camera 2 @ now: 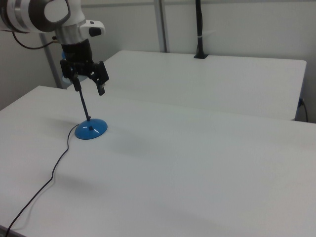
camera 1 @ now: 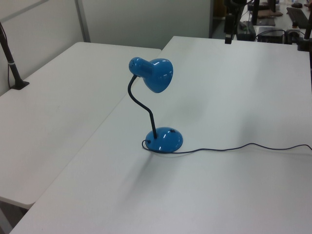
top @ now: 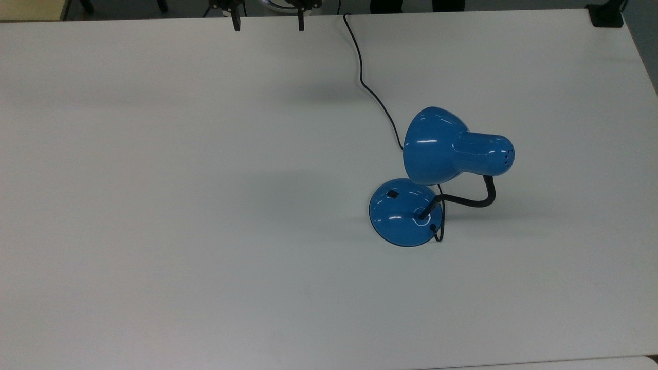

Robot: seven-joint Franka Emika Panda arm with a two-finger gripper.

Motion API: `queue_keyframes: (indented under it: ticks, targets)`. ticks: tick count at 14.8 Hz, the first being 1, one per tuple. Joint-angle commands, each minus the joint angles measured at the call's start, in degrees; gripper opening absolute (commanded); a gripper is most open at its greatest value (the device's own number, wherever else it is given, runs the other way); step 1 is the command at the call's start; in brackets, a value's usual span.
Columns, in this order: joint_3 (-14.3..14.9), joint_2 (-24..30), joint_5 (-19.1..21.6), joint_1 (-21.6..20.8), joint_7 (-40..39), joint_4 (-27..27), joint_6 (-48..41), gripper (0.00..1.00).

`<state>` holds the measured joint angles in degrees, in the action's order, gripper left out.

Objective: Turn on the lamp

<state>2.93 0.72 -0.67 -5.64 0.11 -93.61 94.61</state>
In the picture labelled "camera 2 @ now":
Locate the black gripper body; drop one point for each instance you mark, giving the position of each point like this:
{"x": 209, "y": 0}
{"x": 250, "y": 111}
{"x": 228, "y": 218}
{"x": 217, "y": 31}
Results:
{"x": 77, "y": 53}

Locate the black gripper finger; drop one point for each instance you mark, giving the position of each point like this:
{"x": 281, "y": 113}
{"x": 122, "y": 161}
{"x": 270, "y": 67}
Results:
{"x": 74, "y": 76}
{"x": 101, "y": 76}

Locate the blue desk lamp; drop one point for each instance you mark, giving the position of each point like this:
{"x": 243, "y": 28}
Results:
{"x": 90, "y": 129}

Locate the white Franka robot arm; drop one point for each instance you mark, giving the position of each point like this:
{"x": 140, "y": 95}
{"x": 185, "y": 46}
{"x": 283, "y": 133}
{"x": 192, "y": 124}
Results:
{"x": 74, "y": 14}

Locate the grey metal frame post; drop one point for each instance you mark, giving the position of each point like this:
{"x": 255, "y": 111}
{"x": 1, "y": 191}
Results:
{"x": 161, "y": 24}
{"x": 50, "y": 64}

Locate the black camera pole with clamp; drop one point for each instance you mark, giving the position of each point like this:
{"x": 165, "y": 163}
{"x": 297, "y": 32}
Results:
{"x": 200, "y": 24}

